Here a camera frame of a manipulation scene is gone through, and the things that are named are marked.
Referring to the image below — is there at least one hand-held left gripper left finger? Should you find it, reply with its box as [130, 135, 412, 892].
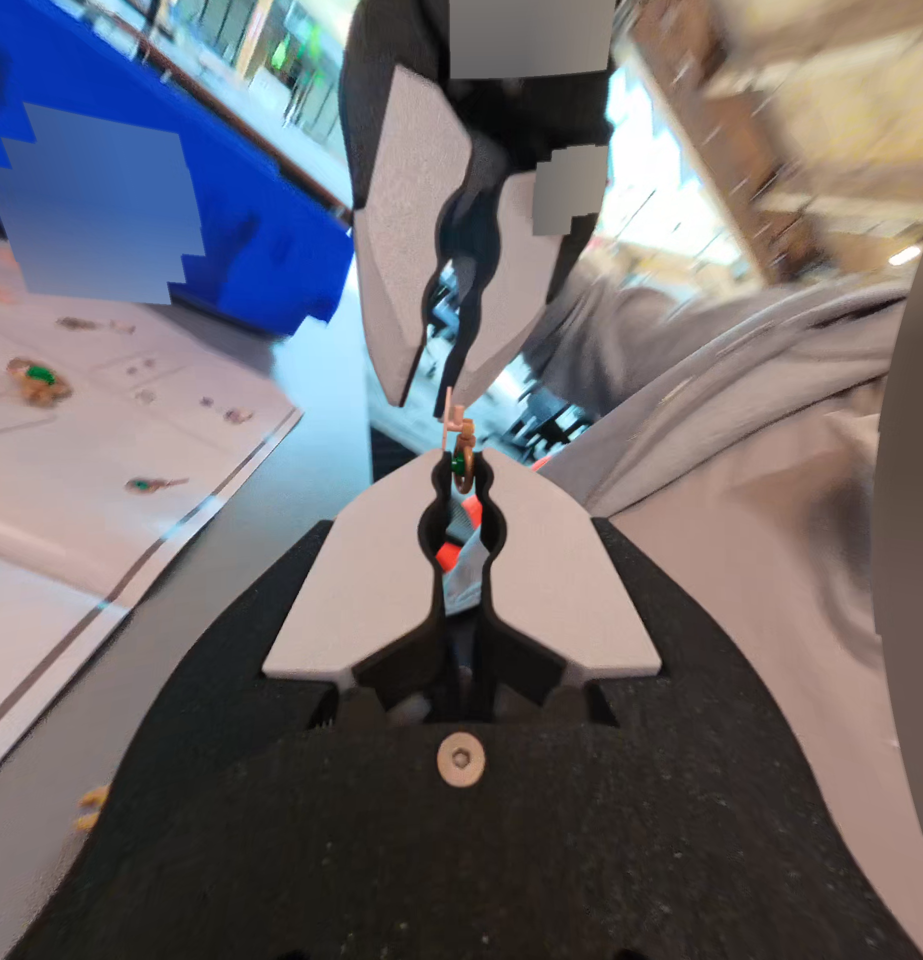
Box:
[261, 450, 446, 684]

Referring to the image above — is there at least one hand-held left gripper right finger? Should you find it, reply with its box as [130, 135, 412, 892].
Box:
[476, 448, 664, 684]

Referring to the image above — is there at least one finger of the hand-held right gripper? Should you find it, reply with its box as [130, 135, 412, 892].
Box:
[435, 176, 583, 419]
[352, 63, 475, 408]

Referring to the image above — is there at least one pink petal piece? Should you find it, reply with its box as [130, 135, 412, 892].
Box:
[442, 386, 474, 444]

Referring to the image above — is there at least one person's right forearm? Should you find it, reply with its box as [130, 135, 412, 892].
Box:
[521, 251, 913, 451]

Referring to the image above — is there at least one orange object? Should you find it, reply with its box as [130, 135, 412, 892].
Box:
[435, 495, 485, 575]

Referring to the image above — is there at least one blue plastic bin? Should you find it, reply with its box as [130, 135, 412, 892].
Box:
[0, 0, 355, 336]

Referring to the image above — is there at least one instruction booklet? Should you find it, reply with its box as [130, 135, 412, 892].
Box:
[0, 240, 307, 781]

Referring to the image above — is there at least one small gold clip piece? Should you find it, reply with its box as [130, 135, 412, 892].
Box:
[73, 782, 114, 834]

